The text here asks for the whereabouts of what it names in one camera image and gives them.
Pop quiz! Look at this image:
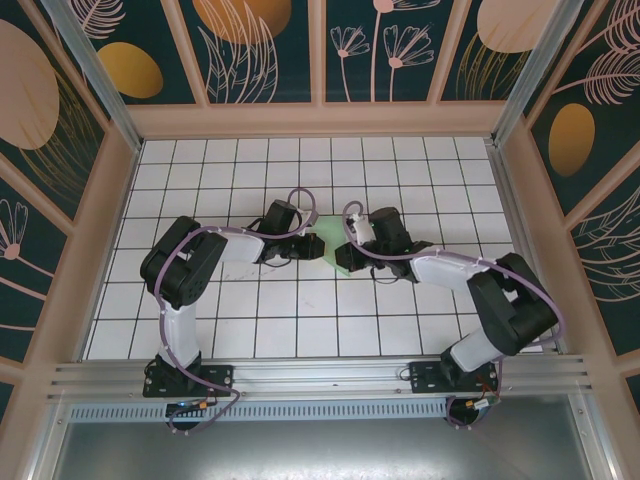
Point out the light green cloth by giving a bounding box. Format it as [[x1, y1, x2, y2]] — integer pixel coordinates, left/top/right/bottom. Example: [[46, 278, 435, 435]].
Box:
[[314, 214, 362, 278]]

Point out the grey metal sheet panel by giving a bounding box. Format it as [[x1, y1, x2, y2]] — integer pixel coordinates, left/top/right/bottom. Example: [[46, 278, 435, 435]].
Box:
[[49, 394, 614, 480]]

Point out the long aluminium mounting rail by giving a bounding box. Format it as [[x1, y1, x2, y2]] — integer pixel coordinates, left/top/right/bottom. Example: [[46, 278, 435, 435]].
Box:
[[46, 353, 600, 403]]

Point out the aluminium side rail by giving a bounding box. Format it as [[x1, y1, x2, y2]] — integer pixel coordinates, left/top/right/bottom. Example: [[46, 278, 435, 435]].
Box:
[[487, 142, 569, 357]]

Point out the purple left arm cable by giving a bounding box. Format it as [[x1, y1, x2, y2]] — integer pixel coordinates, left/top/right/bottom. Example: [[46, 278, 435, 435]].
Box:
[[154, 187, 321, 436]]

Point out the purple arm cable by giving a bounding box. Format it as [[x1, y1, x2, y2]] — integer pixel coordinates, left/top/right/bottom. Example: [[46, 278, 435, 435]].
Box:
[[154, 187, 321, 436], [341, 200, 560, 432]]

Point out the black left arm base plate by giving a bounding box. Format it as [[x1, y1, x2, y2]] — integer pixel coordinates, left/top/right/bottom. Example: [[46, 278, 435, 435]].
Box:
[[142, 364, 236, 399]]

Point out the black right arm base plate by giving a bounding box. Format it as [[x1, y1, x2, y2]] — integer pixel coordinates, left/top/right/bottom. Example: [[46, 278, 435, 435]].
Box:
[[408, 360, 500, 395]]

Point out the slotted grey cable tray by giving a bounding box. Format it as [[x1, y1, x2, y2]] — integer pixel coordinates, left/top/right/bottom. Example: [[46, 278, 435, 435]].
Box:
[[67, 399, 451, 423]]

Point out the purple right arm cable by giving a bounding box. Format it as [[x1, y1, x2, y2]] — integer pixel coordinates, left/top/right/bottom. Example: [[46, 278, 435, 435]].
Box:
[[341, 200, 560, 432]]

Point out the aluminium frame post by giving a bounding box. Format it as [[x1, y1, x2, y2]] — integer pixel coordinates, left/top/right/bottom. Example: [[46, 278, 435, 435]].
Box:
[[39, 0, 145, 154], [488, 0, 585, 147]]

